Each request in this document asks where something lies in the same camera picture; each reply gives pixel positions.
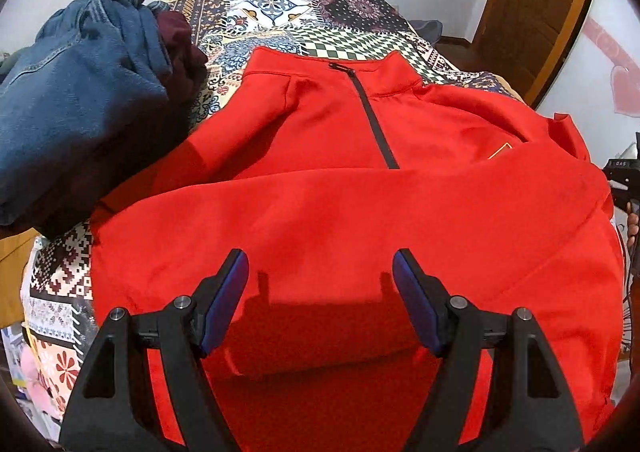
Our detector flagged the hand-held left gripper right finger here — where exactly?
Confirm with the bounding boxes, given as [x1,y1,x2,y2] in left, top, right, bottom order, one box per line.
[392,248,586,452]

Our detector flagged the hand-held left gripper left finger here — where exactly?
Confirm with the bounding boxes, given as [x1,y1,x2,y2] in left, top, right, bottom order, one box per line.
[59,248,250,452]

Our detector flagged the red zip-neck jacket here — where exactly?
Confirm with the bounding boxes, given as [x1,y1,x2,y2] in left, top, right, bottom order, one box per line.
[90,47,626,452]

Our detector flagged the person's right hand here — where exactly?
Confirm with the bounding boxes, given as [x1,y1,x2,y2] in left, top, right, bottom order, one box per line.
[625,212,640,253]

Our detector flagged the brown wooden door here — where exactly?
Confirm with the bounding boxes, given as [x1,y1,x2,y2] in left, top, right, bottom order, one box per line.
[472,0,601,110]

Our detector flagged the brown cardboard box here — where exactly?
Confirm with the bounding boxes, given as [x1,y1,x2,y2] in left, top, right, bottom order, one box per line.
[0,227,41,328]

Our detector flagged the grey cloth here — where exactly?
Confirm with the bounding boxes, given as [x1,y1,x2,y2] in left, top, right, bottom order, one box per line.
[410,18,445,44]

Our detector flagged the dark maroon garment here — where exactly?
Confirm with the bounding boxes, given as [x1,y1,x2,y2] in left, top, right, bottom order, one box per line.
[42,1,210,239]

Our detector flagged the blue denim jeans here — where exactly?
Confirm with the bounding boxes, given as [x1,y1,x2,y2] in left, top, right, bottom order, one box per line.
[0,0,173,228]

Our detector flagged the patterned patchwork bed sheet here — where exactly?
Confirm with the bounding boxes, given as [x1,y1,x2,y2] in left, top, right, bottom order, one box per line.
[22,0,526,428]

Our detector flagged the pink heart wall decal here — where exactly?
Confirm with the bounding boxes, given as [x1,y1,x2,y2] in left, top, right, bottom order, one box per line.
[582,17,640,118]

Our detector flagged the wire fan guard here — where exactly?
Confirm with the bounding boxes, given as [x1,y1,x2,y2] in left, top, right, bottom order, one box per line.
[617,222,640,363]

